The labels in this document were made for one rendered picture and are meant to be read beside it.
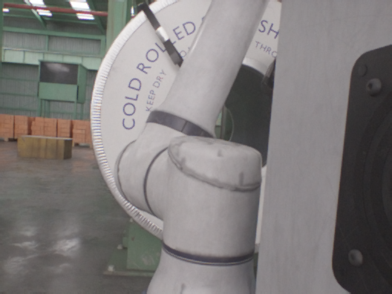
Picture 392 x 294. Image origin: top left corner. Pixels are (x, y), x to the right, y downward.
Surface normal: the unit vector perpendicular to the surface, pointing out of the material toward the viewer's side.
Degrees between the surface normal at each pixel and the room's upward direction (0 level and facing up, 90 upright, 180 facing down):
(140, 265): 90
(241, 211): 90
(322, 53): 90
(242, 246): 90
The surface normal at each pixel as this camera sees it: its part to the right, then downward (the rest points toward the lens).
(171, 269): -0.77, -0.06
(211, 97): 0.51, 0.07
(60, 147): 0.04, 0.06
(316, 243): -0.98, -0.07
